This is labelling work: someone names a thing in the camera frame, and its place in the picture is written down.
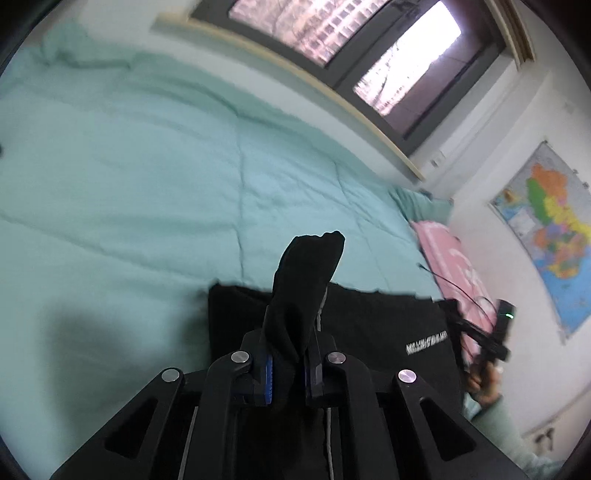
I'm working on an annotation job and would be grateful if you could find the black hooded jacket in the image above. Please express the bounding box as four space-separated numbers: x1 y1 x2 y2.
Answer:
208 231 465 480

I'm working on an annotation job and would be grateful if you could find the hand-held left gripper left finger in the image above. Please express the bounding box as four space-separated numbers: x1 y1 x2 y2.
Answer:
48 330 278 480

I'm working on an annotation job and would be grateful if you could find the colourful wall map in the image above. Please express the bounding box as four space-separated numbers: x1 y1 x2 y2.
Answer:
489 141 591 344

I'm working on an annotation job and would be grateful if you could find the pink pillow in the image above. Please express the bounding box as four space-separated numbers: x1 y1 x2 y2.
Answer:
410 220 497 370

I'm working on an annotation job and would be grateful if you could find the person's right forearm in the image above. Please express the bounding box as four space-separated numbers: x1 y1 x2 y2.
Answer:
462 394 566 480

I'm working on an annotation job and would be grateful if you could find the person's right hand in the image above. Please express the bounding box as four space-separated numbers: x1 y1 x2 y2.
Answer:
465 357 505 408

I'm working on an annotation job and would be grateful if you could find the teal pillow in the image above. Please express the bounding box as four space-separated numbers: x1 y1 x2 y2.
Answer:
388 186 454 223

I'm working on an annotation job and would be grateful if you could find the dark framed window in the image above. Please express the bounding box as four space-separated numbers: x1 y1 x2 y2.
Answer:
189 0 509 155

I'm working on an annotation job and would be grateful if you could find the black cable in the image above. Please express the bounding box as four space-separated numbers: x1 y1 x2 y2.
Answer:
417 263 495 324

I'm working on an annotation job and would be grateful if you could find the wooden window sill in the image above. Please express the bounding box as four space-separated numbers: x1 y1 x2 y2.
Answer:
157 11 428 182

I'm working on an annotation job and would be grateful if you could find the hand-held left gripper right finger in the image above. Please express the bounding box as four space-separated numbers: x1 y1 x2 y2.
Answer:
302 332 532 480

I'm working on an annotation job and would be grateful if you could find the teal bed blanket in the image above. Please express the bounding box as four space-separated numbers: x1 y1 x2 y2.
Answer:
0 23 444 476

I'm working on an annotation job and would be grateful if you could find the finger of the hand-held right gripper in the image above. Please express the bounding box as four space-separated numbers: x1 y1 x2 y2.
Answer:
443 300 485 344

